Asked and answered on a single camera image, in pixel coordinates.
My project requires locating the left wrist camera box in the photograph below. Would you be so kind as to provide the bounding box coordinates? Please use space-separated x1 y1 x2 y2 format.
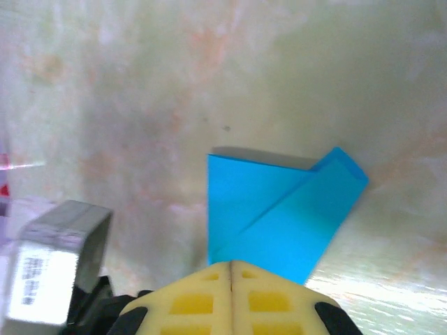
5 200 115 327

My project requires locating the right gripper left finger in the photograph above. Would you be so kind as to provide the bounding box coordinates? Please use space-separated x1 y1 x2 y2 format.
110 260 233 335

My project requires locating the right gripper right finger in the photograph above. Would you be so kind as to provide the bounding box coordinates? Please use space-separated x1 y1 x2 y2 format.
232 260 364 335

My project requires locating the blue square paper sheet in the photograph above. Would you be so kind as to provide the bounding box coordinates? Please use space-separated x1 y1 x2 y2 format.
206 146 370 286

